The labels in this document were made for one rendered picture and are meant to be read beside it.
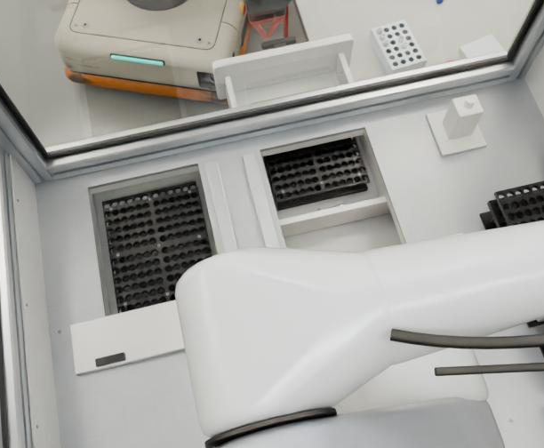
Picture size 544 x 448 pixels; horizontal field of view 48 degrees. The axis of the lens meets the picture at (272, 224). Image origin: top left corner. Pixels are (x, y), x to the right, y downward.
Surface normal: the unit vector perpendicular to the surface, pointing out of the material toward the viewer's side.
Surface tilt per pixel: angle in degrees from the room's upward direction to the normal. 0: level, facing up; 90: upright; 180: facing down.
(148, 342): 0
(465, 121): 90
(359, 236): 0
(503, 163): 0
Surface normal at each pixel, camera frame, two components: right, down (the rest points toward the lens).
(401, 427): 0.73, -0.43
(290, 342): -0.19, -0.35
